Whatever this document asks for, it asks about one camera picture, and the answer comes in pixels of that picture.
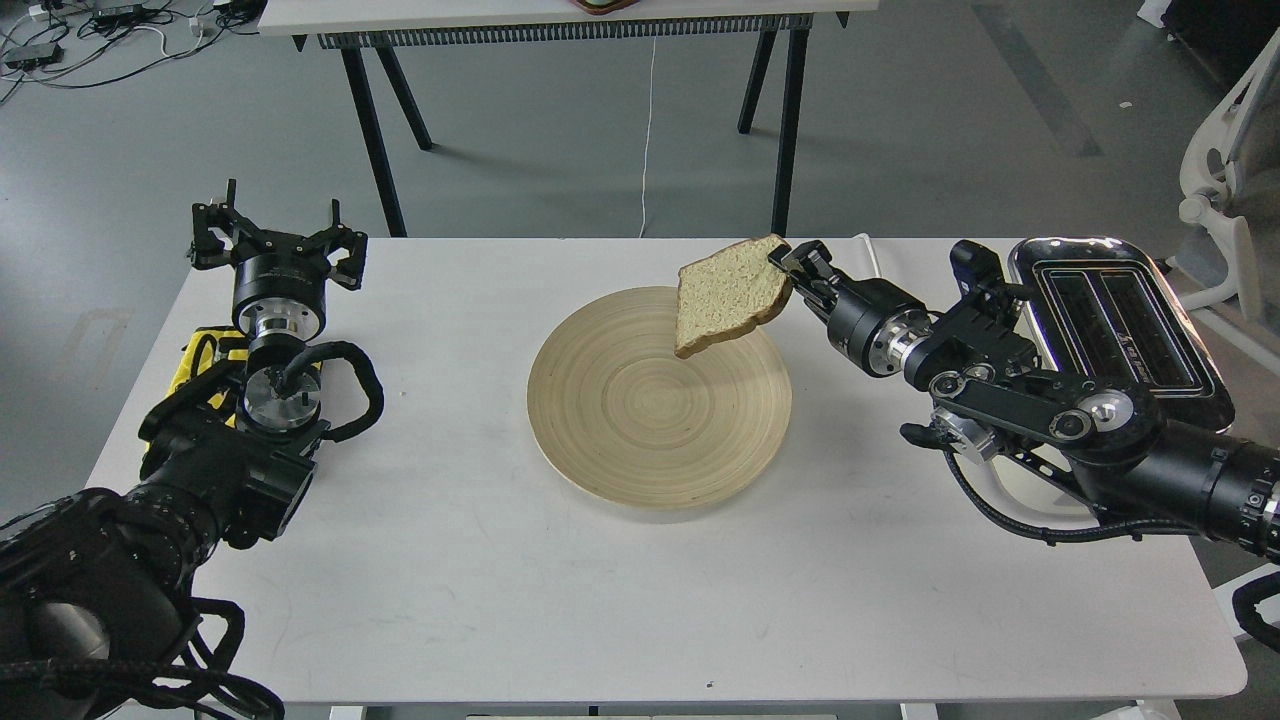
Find brown object on background table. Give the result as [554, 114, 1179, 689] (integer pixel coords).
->
[571, 0, 637, 15]

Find round wooden plate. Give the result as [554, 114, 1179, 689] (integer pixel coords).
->
[526, 286, 794, 511]

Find white hanging cable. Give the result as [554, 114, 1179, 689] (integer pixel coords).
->
[637, 36, 657, 240]

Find floor cables and power strips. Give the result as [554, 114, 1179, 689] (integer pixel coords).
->
[0, 0, 268, 106]

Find slice of bread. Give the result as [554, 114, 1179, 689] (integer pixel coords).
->
[675, 234, 792, 359]

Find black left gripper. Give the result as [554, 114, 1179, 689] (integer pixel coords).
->
[189, 179, 369, 340]

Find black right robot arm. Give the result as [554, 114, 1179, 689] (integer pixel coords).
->
[769, 237, 1277, 562]

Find white office chair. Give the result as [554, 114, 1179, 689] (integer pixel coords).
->
[1169, 33, 1279, 357]

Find chrome two-slot toaster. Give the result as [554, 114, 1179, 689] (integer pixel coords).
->
[1007, 237, 1236, 433]

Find white background table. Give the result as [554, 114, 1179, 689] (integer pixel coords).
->
[256, 1, 878, 237]

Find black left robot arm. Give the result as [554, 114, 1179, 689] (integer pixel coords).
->
[1, 182, 385, 719]

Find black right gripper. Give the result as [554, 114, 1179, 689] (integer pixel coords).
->
[768, 240, 932, 378]

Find yellow black object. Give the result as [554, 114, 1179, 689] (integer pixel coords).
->
[152, 325, 330, 442]

